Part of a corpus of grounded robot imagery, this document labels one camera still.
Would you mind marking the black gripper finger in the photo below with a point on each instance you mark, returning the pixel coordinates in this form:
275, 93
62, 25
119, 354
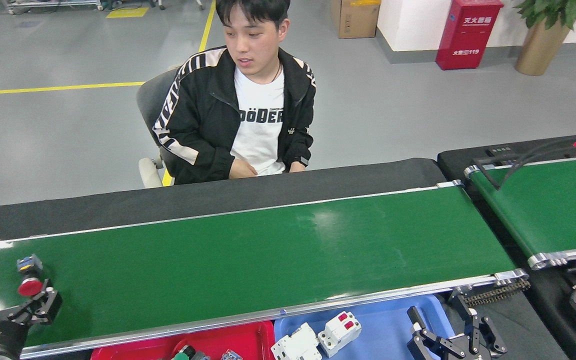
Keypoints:
428, 345
490, 340

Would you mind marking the white circuit breaker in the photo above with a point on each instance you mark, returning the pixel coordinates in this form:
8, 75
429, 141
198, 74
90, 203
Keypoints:
338, 332
295, 345

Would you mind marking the green push button switch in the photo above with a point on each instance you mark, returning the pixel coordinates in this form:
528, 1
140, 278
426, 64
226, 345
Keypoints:
230, 356
183, 354

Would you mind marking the green feeder conveyor belt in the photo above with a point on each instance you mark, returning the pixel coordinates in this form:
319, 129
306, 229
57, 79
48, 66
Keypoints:
553, 205

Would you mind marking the long green conveyor belt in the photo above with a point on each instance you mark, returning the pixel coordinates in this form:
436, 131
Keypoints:
268, 260

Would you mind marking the person's left hand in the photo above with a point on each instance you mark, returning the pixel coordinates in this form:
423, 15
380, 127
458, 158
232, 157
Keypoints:
297, 167

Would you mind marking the person's right hand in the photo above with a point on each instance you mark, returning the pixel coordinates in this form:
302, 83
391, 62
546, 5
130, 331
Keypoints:
240, 170

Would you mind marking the blue plastic bin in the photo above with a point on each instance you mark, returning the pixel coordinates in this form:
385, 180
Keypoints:
388, 320

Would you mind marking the black control panel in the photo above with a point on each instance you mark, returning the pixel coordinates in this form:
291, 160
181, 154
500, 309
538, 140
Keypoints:
501, 151

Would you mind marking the red plastic bin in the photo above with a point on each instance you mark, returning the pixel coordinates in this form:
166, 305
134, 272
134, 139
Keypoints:
228, 340

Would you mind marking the black wristwatch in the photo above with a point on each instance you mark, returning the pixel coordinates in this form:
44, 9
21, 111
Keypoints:
302, 161

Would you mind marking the grey office chair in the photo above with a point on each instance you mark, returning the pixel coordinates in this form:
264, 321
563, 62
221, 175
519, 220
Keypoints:
150, 100

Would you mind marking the person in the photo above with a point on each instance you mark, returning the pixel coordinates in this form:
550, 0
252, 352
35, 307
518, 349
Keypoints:
208, 115

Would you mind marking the green plant in brown pot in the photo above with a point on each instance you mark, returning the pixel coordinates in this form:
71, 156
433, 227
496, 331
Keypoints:
540, 50

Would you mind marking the red fire extinguisher box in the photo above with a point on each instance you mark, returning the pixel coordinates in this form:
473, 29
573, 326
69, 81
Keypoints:
468, 35

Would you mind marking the brown cardboard box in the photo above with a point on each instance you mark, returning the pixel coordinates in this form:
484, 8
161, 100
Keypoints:
355, 20

